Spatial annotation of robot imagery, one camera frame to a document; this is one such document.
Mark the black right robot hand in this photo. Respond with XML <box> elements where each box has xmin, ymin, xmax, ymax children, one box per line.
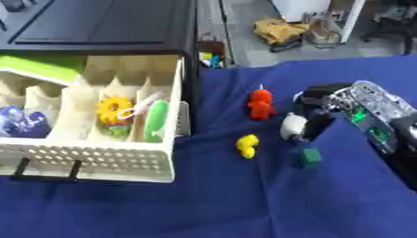
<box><xmin>291</xmin><ymin>82</ymin><xmax>356</xmax><ymax>142</ymax></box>

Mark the black office chair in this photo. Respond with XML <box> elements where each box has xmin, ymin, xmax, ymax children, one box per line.
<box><xmin>359</xmin><ymin>0</ymin><xmax>417</xmax><ymax>56</ymax></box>

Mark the pink and white toy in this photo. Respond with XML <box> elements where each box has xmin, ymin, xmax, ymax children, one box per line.
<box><xmin>117</xmin><ymin>91</ymin><xmax>165</xmax><ymax>121</ymax></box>

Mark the green oblong toy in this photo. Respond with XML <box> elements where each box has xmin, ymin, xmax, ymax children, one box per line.
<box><xmin>143</xmin><ymin>99</ymin><xmax>171</xmax><ymax>143</ymax></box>

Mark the white round object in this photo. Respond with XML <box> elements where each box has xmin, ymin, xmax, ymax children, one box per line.
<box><xmin>278</xmin><ymin>112</ymin><xmax>310</xmax><ymax>141</ymax></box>

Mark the yellow sunflower toy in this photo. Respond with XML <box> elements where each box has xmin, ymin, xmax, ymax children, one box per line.
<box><xmin>96</xmin><ymin>95</ymin><xmax>136</xmax><ymax>128</ymax></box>

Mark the yellow bag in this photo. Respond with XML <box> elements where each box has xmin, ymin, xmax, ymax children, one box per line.
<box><xmin>252</xmin><ymin>18</ymin><xmax>310</xmax><ymax>46</ymax></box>

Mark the green flat lid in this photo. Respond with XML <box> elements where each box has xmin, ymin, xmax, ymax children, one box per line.
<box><xmin>0</xmin><ymin>55</ymin><xmax>84</xmax><ymax>86</ymax></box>

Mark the black drawer handle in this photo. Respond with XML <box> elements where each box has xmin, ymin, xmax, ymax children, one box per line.
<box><xmin>9</xmin><ymin>157</ymin><xmax>85</xmax><ymax>183</ymax></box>

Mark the green cube block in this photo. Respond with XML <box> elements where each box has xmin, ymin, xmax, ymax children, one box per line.
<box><xmin>300</xmin><ymin>148</ymin><xmax>323</xmax><ymax>169</ymax></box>

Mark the blue and white packet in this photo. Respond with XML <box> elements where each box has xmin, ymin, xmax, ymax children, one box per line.
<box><xmin>0</xmin><ymin>105</ymin><xmax>54</xmax><ymax>139</ymax></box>

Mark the white post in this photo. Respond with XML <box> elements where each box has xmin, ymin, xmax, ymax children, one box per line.
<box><xmin>339</xmin><ymin>0</ymin><xmax>369</xmax><ymax>45</ymax></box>

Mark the red toy figure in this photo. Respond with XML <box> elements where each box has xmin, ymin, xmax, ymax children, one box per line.
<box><xmin>246</xmin><ymin>84</ymin><xmax>276</xmax><ymax>121</ymax></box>

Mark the yellow toy duck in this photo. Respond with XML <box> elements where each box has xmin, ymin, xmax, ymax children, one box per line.
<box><xmin>235</xmin><ymin>134</ymin><xmax>261</xmax><ymax>160</ymax></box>

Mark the black cabinet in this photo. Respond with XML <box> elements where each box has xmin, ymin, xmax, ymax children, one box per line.
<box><xmin>0</xmin><ymin>0</ymin><xmax>201</xmax><ymax>134</ymax></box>

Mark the pale compartment drawer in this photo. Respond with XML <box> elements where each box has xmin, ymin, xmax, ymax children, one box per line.
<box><xmin>0</xmin><ymin>55</ymin><xmax>193</xmax><ymax>184</ymax></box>

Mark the brown box with items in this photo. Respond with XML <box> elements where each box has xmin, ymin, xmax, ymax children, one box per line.
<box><xmin>196</xmin><ymin>40</ymin><xmax>228</xmax><ymax>70</ymax></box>

